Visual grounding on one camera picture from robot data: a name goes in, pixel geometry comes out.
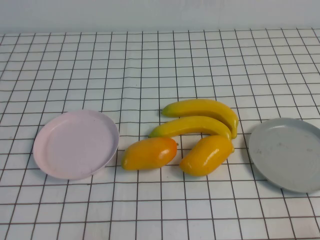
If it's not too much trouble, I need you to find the large yellow plastic banana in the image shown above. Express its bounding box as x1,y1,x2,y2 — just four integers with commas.
161,98,240,140

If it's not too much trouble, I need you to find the yellow-orange mango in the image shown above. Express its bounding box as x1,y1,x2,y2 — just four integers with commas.
179,135,235,177

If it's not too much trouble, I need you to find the pink round plate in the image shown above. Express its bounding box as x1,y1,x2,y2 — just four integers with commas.
32,109,120,180

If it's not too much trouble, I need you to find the orange mango with red blush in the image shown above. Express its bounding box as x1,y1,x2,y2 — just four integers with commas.
121,136,179,171

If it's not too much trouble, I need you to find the grey round plate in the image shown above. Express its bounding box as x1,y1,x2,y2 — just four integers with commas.
248,117,320,194

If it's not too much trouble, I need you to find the smaller yellow plastic banana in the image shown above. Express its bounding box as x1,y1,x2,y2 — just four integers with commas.
148,115,233,142

